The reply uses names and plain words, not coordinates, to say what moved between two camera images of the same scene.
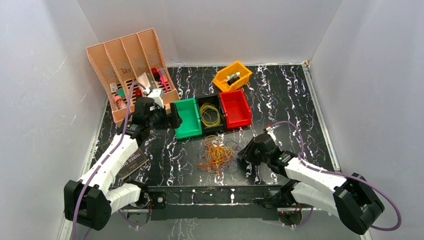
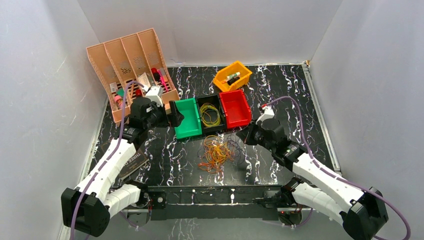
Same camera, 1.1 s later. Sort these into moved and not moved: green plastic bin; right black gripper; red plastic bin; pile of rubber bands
Moved: right black gripper
Not moved: red plastic bin; green plastic bin; pile of rubber bands
